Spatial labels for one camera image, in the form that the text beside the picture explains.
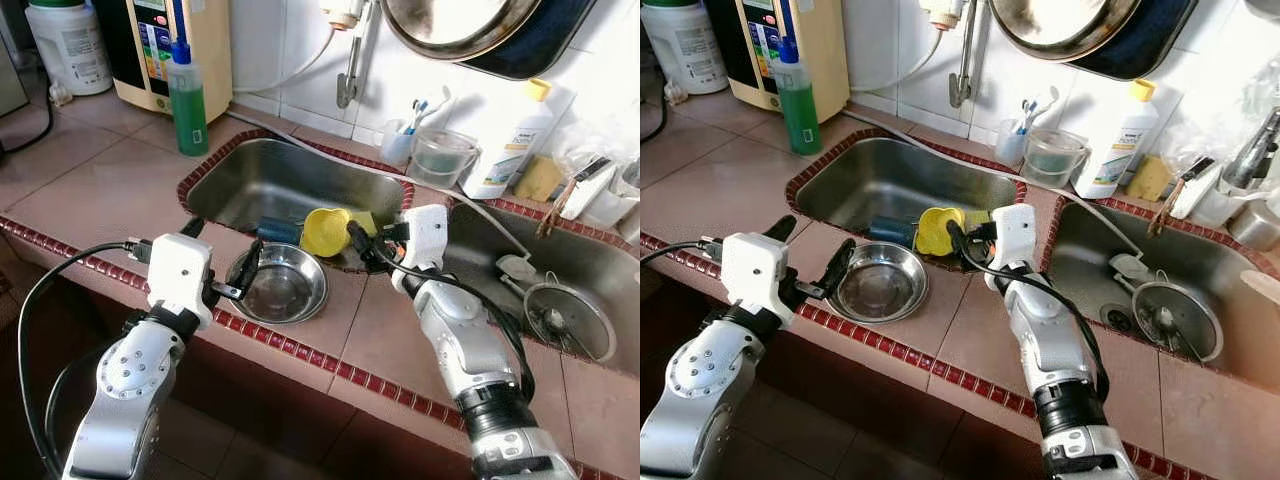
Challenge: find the brown rope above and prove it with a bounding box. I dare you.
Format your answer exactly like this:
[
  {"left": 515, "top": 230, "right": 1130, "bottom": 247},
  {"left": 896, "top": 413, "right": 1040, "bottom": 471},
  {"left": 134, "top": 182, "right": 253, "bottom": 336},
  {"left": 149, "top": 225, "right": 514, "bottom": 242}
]
[
  {"left": 1147, "top": 178, "right": 1191, "bottom": 238},
  {"left": 535, "top": 178, "right": 581, "bottom": 239}
]

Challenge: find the steel pot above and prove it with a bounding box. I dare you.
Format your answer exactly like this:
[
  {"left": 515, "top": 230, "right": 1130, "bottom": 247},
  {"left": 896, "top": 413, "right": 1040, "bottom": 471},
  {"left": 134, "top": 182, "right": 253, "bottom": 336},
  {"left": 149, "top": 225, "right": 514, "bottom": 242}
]
[{"left": 1228, "top": 198, "right": 1280, "bottom": 251}]

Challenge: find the green dish soap bottle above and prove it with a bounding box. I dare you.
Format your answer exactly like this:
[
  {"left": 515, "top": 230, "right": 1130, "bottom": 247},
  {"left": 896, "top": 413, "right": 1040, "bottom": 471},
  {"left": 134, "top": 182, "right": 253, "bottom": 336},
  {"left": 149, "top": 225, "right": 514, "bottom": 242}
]
[
  {"left": 775, "top": 35, "right": 823, "bottom": 156},
  {"left": 165, "top": 38, "right": 211, "bottom": 158}
]

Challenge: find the large white jug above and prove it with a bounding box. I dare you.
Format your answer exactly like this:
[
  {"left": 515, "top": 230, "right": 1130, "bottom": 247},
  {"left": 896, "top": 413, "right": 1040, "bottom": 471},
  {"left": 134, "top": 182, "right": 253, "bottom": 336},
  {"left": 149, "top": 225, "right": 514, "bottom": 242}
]
[
  {"left": 25, "top": 0, "right": 114, "bottom": 98},
  {"left": 640, "top": 0, "right": 729, "bottom": 96}
]

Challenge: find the yellow sponge cloth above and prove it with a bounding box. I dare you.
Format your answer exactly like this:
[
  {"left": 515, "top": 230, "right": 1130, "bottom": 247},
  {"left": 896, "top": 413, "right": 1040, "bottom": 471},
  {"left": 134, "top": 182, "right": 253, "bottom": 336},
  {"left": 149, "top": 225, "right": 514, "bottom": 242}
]
[
  {"left": 513, "top": 155, "right": 566, "bottom": 204},
  {"left": 1125, "top": 155, "right": 1176, "bottom": 201}
]

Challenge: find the dark blue pan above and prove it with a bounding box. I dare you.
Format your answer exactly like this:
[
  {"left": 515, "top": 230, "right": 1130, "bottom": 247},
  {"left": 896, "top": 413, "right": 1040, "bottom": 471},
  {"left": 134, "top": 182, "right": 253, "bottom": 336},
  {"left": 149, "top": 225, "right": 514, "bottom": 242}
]
[
  {"left": 1075, "top": 0, "right": 1198, "bottom": 79},
  {"left": 465, "top": 0, "right": 598, "bottom": 81}
]

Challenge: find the white plastic container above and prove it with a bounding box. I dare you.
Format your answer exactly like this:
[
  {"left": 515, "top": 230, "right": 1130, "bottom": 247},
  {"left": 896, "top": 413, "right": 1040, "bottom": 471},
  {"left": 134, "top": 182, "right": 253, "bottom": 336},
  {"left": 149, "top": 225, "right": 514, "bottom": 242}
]
[
  {"left": 560, "top": 165, "right": 621, "bottom": 226},
  {"left": 1170, "top": 163, "right": 1221, "bottom": 221}
]

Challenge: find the wide steel sink basin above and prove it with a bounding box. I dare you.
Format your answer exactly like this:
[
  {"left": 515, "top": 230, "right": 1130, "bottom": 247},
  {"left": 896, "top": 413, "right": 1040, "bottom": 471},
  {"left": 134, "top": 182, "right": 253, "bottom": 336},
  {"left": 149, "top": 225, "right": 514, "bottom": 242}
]
[
  {"left": 790, "top": 138, "right": 1026, "bottom": 251},
  {"left": 183, "top": 138, "right": 411, "bottom": 266}
]

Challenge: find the white faucet hose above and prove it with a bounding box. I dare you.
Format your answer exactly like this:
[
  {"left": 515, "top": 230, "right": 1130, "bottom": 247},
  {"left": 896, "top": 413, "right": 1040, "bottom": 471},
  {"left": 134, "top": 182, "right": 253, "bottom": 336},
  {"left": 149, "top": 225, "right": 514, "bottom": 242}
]
[
  {"left": 850, "top": 0, "right": 956, "bottom": 94},
  {"left": 232, "top": 0, "right": 351, "bottom": 96}
]

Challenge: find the white blue toothbrush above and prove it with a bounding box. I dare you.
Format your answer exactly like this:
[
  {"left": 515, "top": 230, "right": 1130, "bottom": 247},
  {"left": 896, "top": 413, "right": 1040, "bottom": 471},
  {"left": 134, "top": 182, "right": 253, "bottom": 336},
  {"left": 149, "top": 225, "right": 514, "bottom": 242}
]
[
  {"left": 403, "top": 85, "right": 453, "bottom": 134},
  {"left": 1017, "top": 85, "right": 1061, "bottom": 134}
]

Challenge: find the white detergent bottle yellow cap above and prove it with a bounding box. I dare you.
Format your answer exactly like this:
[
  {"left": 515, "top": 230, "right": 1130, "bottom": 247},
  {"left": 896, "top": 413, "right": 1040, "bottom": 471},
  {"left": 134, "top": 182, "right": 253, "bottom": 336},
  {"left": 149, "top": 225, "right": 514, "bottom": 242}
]
[
  {"left": 1073, "top": 78, "right": 1161, "bottom": 201},
  {"left": 462, "top": 78, "right": 554, "bottom": 201}
]

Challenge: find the grey hose spray head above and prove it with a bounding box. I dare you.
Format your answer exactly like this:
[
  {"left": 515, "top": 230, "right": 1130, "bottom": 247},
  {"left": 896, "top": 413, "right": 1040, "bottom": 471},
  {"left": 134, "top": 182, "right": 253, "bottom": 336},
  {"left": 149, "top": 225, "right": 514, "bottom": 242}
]
[
  {"left": 1108, "top": 253, "right": 1156, "bottom": 286},
  {"left": 495, "top": 253, "right": 541, "bottom": 286}
]

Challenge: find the shallow steel bowl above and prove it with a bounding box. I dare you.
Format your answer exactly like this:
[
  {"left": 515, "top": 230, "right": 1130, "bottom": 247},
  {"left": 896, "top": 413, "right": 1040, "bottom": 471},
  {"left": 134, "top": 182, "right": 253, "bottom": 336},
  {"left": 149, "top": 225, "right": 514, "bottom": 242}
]
[
  {"left": 828, "top": 242, "right": 929, "bottom": 324},
  {"left": 228, "top": 243, "right": 329, "bottom": 325}
]

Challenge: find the dark teal cup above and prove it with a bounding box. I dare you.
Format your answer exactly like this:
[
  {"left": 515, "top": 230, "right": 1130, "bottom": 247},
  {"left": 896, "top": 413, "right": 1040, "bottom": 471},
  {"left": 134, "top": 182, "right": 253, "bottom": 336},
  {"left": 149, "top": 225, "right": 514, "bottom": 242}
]
[
  {"left": 255, "top": 215, "right": 304, "bottom": 248},
  {"left": 868, "top": 213, "right": 916, "bottom": 248}
]

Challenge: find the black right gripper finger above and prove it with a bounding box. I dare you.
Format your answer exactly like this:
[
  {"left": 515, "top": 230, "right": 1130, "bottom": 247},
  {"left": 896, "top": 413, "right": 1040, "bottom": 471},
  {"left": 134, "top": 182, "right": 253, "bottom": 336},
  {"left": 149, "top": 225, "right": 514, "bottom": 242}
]
[
  {"left": 946, "top": 218, "right": 983, "bottom": 271},
  {"left": 346, "top": 218, "right": 386, "bottom": 276}
]

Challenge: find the steel wall faucet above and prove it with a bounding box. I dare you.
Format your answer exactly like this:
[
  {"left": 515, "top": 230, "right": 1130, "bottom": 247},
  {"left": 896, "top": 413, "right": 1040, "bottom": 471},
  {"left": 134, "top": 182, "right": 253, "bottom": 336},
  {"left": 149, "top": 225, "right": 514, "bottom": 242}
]
[
  {"left": 335, "top": 0, "right": 366, "bottom": 109},
  {"left": 947, "top": 0, "right": 976, "bottom": 109}
]

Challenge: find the deep steel sink basin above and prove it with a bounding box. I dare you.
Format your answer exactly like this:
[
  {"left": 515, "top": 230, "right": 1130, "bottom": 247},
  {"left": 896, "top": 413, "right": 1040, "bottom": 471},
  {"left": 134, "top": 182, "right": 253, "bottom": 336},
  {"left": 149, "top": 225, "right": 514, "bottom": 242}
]
[
  {"left": 445, "top": 200, "right": 641, "bottom": 379},
  {"left": 1050, "top": 200, "right": 1280, "bottom": 393}
]

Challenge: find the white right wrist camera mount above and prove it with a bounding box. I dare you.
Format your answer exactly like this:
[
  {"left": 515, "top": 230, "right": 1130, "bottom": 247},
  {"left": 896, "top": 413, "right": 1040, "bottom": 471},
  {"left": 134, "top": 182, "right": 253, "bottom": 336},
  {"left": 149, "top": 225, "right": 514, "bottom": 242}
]
[
  {"left": 390, "top": 205, "right": 449, "bottom": 296},
  {"left": 985, "top": 203, "right": 1038, "bottom": 296}
]

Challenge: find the clear plastic bucket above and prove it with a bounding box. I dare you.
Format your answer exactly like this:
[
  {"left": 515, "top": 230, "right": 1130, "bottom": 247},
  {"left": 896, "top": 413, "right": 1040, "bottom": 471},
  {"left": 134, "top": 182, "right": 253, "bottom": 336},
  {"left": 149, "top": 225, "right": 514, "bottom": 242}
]
[
  {"left": 410, "top": 127, "right": 481, "bottom": 189},
  {"left": 1022, "top": 127, "right": 1091, "bottom": 189}
]

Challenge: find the clear plastic cup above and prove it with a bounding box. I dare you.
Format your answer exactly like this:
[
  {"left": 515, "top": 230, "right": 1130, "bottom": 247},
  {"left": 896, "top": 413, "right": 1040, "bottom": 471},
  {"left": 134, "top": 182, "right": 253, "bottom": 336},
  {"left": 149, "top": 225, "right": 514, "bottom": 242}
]
[
  {"left": 380, "top": 118, "right": 416, "bottom": 168},
  {"left": 993, "top": 118, "right": 1029, "bottom": 168}
]

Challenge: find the clear plastic bag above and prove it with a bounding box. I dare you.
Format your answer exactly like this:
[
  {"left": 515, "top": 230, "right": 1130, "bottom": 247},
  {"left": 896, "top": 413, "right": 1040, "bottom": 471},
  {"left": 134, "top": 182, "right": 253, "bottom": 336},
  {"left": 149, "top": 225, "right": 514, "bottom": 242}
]
[
  {"left": 552, "top": 115, "right": 641, "bottom": 181},
  {"left": 1165, "top": 65, "right": 1280, "bottom": 176}
]

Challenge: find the steel utensil bundle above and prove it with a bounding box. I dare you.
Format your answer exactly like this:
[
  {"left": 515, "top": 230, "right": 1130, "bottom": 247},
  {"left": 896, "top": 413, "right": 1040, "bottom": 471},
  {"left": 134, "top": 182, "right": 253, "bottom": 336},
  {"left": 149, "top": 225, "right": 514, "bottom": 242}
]
[{"left": 1225, "top": 108, "right": 1280, "bottom": 191}]

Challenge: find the black power cable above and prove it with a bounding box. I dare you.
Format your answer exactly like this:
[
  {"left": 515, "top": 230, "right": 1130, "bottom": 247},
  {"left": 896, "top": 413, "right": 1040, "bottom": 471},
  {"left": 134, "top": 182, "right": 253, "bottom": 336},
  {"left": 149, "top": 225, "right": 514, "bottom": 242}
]
[
  {"left": 0, "top": 90, "right": 56, "bottom": 156},
  {"left": 640, "top": 90, "right": 669, "bottom": 151}
]

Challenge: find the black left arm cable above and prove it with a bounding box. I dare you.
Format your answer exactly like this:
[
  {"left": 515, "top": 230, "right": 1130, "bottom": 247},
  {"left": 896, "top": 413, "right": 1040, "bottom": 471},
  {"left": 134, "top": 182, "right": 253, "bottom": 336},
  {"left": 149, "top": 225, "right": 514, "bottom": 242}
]
[
  {"left": 640, "top": 238, "right": 726, "bottom": 266},
  {"left": 15, "top": 238, "right": 156, "bottom": 480}
]

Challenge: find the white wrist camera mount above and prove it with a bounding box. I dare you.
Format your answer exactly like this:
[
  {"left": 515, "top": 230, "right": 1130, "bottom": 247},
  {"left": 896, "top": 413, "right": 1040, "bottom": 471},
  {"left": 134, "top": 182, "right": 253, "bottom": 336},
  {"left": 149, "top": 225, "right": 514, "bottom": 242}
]
[
  {"left": 985, "top": 203, "right": 1038, "bottom": 296},
  {"left": 720, "top": 232, "right": 793, "bottom": 326},
  {"left": 148, "top": 232, "right": 216, "bottom": 331},
  {"left": 390, "top": 205, "right": 449, "bottom": 296}
]

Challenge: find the cream water ioniser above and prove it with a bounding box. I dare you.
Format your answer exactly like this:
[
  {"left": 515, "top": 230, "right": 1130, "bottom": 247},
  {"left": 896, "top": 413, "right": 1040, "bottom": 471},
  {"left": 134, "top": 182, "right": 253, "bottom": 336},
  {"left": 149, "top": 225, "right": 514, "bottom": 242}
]
[
  {"left": 90, "top": 0, "right": 233, "bottom": 123},
  {"left": 700, "top": 0, "right": 851, "bottom": 126}
]

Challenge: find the large steel wok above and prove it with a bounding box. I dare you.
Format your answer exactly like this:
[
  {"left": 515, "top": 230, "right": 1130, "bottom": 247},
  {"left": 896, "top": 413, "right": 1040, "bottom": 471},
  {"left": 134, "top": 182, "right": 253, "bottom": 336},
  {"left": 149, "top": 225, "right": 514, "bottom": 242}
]
[
  {"left": 990, "top": 0, "right": 1151, "bottom": 61},
  {"left": 380, "top": 0, "right": 541, "bottom": 63}
]

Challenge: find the small steel ladle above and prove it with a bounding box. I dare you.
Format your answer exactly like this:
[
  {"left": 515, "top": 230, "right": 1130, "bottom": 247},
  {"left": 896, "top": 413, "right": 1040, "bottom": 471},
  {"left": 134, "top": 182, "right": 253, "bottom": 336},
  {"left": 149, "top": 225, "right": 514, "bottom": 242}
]
[
  {"left": 1150, "top": 305, "right": 1184, "bottom": 343},
  {"left": 540, "top": 305, "right": 573, "bottom": 343}
]

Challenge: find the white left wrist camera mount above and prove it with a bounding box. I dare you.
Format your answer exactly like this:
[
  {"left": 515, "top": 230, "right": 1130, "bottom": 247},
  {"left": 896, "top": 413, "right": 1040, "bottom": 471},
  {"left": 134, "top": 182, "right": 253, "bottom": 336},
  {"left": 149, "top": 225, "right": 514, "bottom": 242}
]
[
  {"left": 148, "top": 232, "right": 216, "bottom": 331},
  {"left": 720, "top": 232, "right": 793, "bottom": 326}
]

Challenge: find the yellow plastic bowl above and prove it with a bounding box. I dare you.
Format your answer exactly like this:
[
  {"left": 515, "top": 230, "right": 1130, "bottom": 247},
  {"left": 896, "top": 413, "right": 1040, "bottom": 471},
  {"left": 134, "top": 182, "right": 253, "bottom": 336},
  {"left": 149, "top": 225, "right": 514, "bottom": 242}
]
[
  {"left": 913, "top": 205, "right": 966, "bottom": 258},
  {"left": 300, "top": 206, "right": 354, "bottom": 259}
]

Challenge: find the round sink drain strainer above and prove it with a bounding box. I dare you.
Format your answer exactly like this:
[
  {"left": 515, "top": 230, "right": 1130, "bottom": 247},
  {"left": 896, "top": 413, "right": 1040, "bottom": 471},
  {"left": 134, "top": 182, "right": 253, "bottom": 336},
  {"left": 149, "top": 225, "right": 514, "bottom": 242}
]
[{"left": 1100, "top": 303, "right": 1138, "bottom": 338}]

